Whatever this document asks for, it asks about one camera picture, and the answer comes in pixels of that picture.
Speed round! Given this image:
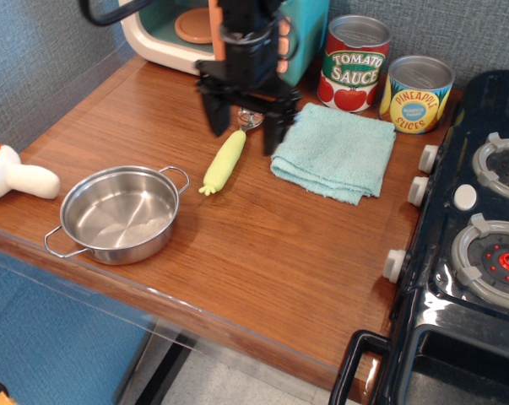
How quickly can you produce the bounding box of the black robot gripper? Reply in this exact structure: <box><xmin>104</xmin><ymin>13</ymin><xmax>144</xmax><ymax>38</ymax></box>
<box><xmin>195</xmin><ymin>1</ymin><xmax>301</xmax><ymax>156</ymax></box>

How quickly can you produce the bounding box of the spoon with yellow-green handle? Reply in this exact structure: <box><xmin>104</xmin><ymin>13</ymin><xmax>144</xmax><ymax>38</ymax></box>
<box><xmin>198</xmin><ymin>107</ymin><xmax>264</xmax><ymax>196</ymax></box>

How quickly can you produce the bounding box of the stainless steel pot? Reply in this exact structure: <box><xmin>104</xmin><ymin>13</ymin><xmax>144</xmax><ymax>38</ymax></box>
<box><xmin>44</xmin><ymin>165</ymin><xmax>191</xmax><ymax>266</ymax></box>

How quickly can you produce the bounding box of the light blue folded cloth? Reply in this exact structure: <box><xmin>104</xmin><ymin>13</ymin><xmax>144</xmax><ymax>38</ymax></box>
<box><xmin>270</xmin><ymin>103</ymin><xmax>396</xmax><ymax>205</ymax></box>

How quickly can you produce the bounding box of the toy microwave oven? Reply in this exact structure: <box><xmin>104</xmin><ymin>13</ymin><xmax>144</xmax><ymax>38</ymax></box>
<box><xmin>122</xmin><ymin>1</ymin><xmax>329</xmax><ymax>85</ymax></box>

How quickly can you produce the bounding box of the tomato sauce can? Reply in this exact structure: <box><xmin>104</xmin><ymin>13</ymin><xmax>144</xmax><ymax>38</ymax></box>
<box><xmin>317</xmin><ymin>14</ymin><xmax>392</xmax><ymax>112</ymax></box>

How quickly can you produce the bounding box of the pineapple slices can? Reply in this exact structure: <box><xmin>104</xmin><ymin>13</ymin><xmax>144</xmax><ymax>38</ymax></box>
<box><xmin>379</xmin><ymin>55</ymin><xmax>455</xmax><ymax>134</ymax></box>

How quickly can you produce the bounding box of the white brown plush mushroom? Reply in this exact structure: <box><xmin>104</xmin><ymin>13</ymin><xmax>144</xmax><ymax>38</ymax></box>
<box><xmin>0</xmin><ymin>144</ymin><xmax>61</xmax><ymax>199</ymax></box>

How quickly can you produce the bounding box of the dark blue toy stove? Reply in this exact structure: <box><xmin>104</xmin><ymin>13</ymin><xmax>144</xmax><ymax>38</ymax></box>
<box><xmin>330</xmin><ymin>70</ymin><xmax>509</xmax><ymax>404</ymax></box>

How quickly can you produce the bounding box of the black braided cable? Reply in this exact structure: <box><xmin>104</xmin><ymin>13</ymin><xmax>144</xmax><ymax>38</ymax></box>
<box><xmin>78</xmin><ymin>0</ymin><xmax>154</xmax><ymax>27</ymax></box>

